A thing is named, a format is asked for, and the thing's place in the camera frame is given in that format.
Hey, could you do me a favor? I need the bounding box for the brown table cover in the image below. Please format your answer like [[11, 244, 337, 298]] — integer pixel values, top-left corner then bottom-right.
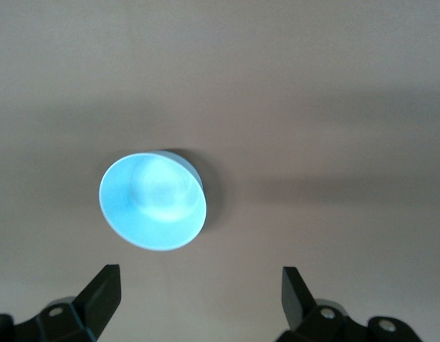
[[0, 0, 440, 342]]

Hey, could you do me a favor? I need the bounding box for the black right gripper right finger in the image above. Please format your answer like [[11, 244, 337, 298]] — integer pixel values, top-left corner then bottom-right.
[[276, 266, 424, 342]]

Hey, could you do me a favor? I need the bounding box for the light blue plastic bowl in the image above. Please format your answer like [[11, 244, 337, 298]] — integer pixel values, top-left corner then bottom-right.
[[98, 149, 208, 253]]

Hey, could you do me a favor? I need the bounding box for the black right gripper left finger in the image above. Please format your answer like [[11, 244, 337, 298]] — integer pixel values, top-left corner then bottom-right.
[[0, 263, 122, 342]]

